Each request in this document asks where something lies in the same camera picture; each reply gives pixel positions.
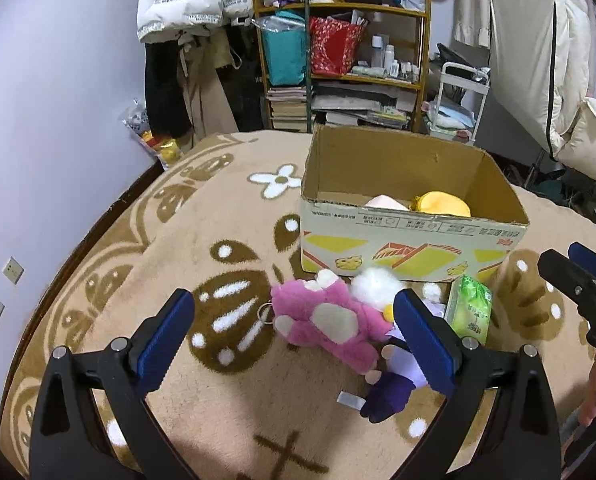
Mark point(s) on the printed cardboard box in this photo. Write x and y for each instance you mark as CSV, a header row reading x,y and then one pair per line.
x,y
403,255

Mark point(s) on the dark coat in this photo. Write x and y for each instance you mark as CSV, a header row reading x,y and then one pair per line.
x,y
162,90

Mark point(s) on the pale pink plush toy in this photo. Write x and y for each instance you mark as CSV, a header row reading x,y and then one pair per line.
x,y
385,203

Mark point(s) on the yellow plush toy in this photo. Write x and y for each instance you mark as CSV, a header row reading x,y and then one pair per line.
x,y
440,204

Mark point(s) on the green tissue packet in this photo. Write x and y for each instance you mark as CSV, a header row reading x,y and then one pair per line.
x,y
470,310

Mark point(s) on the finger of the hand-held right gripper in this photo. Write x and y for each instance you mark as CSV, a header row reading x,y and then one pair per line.
x,y
568,275
595,262

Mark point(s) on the plastic bag with yellow contents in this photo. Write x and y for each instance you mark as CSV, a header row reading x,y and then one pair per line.
x,y
150,135

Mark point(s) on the stack of books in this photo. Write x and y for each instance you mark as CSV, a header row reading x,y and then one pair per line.
x,y
285,110

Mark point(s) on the dark green cloth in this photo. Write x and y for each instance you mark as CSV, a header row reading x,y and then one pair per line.
x,y
552,189

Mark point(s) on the group of white bottles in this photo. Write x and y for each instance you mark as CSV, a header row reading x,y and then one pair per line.
x,y
390,60

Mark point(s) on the clear zip bag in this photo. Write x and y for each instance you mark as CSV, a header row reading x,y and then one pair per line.
x,y
278,24

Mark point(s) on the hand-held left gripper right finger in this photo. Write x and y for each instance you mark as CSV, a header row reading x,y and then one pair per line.
x,y
425,342

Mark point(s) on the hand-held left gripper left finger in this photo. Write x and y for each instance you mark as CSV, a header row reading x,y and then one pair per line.
x,y
165,342

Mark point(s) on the white-haired purple plush doll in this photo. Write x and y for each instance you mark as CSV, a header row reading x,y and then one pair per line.
x,y
388,395

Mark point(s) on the pile of books and papers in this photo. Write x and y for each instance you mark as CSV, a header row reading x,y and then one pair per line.
x,y
363,105

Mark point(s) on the white trolley cart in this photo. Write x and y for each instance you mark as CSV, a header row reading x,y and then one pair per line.
x,y
480,105

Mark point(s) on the red patterned bag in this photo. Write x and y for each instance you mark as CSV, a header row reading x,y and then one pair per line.
x,y
333,45

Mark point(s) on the green pole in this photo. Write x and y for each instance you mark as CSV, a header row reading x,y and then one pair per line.
x,y
307,60

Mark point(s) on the teal folded cloth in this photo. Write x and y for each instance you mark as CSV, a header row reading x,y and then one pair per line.
x,y
365,70

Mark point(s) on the teal bag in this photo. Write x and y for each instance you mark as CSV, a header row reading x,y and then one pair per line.
x,y
283,55

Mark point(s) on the pale blue folded cloths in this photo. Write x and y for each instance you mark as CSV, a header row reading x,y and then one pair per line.
x,y
448,117

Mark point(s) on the person's right hand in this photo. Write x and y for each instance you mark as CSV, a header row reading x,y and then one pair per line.
x,y
595,395

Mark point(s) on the white fabric tag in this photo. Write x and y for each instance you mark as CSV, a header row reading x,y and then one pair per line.
x,y
350,400

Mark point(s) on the beige garment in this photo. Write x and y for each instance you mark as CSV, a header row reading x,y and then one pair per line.
x,y
202,105

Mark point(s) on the wooden shelf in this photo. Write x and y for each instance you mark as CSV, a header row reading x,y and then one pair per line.
x,y
418,45

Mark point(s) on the beige printed blanket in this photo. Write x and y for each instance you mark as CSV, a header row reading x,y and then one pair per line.
x,y
258,400

